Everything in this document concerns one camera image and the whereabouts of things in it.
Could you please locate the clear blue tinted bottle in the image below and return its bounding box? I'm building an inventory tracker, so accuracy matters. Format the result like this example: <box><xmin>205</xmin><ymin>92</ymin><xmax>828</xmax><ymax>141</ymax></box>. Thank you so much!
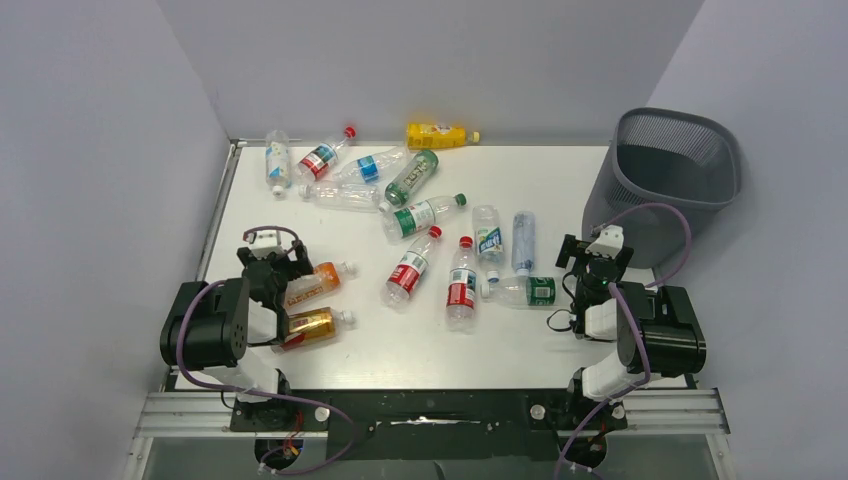
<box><xmin>512</xmin><ymin>211</ymin><xmax>536</xmax><ymax>277</ymax></box>

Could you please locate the white cap dark green bottle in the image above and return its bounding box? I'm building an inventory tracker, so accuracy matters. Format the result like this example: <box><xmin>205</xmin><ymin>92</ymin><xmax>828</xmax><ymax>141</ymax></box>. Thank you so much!
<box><xmin>481</xmin><ymin>276</ymin><xmax>570</xmax><ymax>309</ymax></box>

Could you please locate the blue green label sports bottle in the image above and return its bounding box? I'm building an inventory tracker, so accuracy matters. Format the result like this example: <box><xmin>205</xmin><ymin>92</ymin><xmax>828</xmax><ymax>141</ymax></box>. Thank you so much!
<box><xmin>472</xmin><ymin>205</ymin><xmax>504</xmax><ymax>266</ymax></box>

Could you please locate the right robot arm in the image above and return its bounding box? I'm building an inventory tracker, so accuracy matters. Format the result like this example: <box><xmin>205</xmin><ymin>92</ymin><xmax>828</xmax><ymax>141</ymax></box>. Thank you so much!
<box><xmin>556</xmin><ymin>226</ymin><xmax>707</xmax><ymax>427</ymax></box>

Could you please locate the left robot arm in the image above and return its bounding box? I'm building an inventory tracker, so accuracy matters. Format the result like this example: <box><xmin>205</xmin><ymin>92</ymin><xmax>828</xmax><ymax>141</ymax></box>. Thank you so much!
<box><xmin>159</xmin><ymin>239</ymin><xmax>313</xmax><ymax>405</ymax></box>

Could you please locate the grey mesh waste bin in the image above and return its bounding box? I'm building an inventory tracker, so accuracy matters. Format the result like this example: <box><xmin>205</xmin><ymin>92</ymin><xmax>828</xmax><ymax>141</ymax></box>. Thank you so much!
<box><xmin>581</xmin><ymin>107</ymin><xmax>742</xmax><ymax>269</ymax></box>

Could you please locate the orange drink bottle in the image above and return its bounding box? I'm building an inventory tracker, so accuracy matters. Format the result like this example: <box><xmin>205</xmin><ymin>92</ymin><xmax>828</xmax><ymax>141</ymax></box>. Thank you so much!
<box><xmin>282</xmin><ymin>261</ymin><xmax>359</xmax><ymax>311</ymax></box>

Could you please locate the amber tea bottle red label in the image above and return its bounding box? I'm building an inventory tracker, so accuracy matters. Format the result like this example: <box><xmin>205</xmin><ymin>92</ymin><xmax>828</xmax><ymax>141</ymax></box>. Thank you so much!
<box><xmin>270</xmin><ymin>307</ymin><xmax>357</xmax><ymax>351</ymax></box>

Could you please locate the clear crushed bottle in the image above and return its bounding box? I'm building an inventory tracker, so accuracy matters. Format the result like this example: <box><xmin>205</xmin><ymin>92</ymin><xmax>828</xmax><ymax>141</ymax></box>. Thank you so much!
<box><xmin>298</xmin><ymin>181</ymin><xmax>383</xmax><ymax>213</ymax></box>

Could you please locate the red cap bottle blue-red label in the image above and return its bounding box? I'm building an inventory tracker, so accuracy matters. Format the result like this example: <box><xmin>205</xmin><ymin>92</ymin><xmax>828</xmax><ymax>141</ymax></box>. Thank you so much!
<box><xmin>296</xmin><ymin>125</ymin><xmax>357</xmax><ymax>184</ymax></box>

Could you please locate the green cap bottle green label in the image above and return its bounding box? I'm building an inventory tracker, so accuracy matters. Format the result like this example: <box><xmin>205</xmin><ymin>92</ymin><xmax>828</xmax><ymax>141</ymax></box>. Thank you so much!
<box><xmin>382</xmin><ymin>193</ymin><xmax>468</xmax><ymax>243</ymax></box>

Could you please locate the green tinted bottle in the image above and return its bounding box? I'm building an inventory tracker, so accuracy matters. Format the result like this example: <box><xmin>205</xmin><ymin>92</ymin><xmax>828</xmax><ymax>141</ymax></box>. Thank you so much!
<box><xmin>384</xmin><ymin>149</ymin><xmax>439</xmax><ymax>208</ymax></box>

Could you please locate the clear bottle white blue label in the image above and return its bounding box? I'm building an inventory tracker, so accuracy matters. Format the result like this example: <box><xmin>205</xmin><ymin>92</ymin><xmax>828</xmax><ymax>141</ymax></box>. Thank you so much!
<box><xmin>265</xmin><ymin>130</ymin><xmax>292</xmax><ymax>199</ymax></box>

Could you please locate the yellow juice bottle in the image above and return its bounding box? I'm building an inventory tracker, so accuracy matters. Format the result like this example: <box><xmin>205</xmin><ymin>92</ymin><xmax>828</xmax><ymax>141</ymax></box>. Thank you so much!
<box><xmin>406</xmin><ymin>123</ymin><xmax>481</xmax><ymax>150</ymax></box>

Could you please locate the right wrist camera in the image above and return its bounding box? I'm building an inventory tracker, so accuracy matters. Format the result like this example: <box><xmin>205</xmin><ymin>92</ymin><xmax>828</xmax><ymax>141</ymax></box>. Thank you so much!
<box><xmin>586</xmin><ymin>225</ymin><xmax>624</xmax><ymax>259</ymax></box>

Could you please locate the aluminium frame rail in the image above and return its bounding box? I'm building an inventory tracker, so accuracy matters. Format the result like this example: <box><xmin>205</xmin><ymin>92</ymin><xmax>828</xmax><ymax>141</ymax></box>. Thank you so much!
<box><xmin>124</xmin><ymin>388</ymin><xmax>737</xmax><ymax>479</ymax></box>

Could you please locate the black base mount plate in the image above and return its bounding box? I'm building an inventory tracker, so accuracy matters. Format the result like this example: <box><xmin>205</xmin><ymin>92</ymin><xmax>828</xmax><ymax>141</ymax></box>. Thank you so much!
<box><xmin>229</xmin><ymin>387</ymin><xmax>628</xmax><ymax>468</ymax></box>

